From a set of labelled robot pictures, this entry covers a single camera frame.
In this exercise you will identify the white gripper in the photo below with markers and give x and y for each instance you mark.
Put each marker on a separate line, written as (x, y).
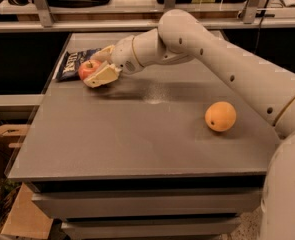
(124, 56)

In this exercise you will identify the red apple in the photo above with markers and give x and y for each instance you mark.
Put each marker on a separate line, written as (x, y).
(88, 67)

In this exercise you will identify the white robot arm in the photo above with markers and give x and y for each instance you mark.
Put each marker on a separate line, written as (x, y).
(266, 87)

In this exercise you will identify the blue chip bag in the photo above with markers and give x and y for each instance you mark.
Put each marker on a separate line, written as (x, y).
(68, 69)

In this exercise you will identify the black computer mouse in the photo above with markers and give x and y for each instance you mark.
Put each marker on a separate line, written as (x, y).
(18, 2)

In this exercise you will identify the grey drawer cabinet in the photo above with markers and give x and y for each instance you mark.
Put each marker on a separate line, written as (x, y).
(136, 159)

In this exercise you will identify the orange fruit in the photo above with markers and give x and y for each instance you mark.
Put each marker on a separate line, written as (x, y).
(220, 116)

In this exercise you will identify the cardboard box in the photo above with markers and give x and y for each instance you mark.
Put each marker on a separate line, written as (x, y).
(20, 218)

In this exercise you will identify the metal shelf bracket left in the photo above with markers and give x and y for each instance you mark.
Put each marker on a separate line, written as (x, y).
(44, 13)

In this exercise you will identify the metal shelf bracket right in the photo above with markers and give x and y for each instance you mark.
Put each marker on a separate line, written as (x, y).
(248, 14)

